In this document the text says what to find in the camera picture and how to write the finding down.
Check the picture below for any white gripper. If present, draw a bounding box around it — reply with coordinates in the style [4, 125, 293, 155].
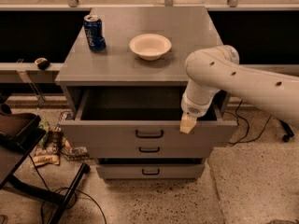
[180, 93, 211, 133]

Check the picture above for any grey top drawer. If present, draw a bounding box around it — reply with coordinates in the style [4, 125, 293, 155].
[62, 87, 236, 147]

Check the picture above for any grey drawer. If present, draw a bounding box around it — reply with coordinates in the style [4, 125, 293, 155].
[96, 164, 205, 179]
[62, 87, 236, 147]
[87, 144, 212, 159]

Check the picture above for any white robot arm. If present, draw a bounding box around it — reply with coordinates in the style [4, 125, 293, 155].
[181, 46, 299, 128]

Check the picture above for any grey drawer cabinet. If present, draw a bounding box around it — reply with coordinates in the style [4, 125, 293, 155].
[56, 7, 229, 167]

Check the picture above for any grey middle drawer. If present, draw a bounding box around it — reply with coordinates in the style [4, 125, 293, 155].
[87, 144, 212, 159]

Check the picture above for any grey bottom drawer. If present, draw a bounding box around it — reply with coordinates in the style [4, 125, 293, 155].
[96, 164, 205, 179]

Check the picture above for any white paper bowl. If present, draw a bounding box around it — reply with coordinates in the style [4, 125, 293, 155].
[129, 34, 172, 61]

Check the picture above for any black chair caster leg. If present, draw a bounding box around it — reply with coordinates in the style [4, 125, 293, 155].
[280, 121, 294, 142]

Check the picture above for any chip bag in basket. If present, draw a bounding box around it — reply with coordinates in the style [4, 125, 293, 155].
[54, 111, 90, 161]

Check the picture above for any blue pepsi can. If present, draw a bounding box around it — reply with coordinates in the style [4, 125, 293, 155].
[83, 15, 106, 51]

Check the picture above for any snack bag on floor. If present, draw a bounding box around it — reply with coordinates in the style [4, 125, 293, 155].
[33, 119, 62, 166]

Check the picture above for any black tape measure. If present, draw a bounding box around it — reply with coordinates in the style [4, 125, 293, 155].
[35, 58, 50, 70]

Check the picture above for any black table with legs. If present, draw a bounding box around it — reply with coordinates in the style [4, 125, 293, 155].
[0, 104, 90, 224]

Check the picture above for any black power adapter cable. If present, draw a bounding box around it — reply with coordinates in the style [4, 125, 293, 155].
[223, 99, 274, 147]

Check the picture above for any black floor cable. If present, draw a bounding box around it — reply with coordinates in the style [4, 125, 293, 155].
[28, 154, 107, 224]

